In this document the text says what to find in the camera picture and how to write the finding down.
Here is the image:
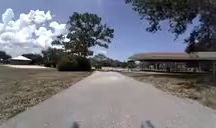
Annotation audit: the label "dry grass verge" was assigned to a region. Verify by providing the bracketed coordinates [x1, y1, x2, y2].
[120, 70, 216, 111]

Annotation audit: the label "dark trees behind building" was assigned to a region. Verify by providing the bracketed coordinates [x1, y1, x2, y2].
[21, 53, 44, 66]

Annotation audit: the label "dark broad bush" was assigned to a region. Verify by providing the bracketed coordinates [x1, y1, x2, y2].
[56, 54, 93, 72]

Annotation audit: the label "distant row of trees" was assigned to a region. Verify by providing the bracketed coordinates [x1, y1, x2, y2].
[90, 53, 130, 70]

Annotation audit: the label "huge shady tree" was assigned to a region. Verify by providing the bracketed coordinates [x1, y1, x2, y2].
[124, 0, 216, 54]

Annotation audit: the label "clump of dark trees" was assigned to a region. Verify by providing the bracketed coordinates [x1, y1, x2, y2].
[41, 47, 63, 69]

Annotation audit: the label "tall leafy tree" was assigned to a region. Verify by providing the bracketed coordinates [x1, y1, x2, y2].
[50, 12, 115, 72]

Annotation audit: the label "dry grass field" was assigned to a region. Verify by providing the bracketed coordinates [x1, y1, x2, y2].
[0, 64, 94, 126]

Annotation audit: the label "dark distant trees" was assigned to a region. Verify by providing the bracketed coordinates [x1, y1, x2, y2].
[0, 49, 12, 65]

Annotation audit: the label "small white-roofed building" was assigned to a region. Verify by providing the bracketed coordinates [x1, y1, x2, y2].
[9, 55, 33, 66]

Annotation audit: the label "robot's own part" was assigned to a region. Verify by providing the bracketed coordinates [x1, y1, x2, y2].
[141, 120, 156, 128]
[71, 121, 80, 128]

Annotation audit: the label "pale concrete path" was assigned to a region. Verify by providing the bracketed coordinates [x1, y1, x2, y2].
[0, 70, 216, 128]

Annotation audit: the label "long brown-roofed building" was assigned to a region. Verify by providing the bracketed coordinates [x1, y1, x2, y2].
[126, 51, 216, 74]

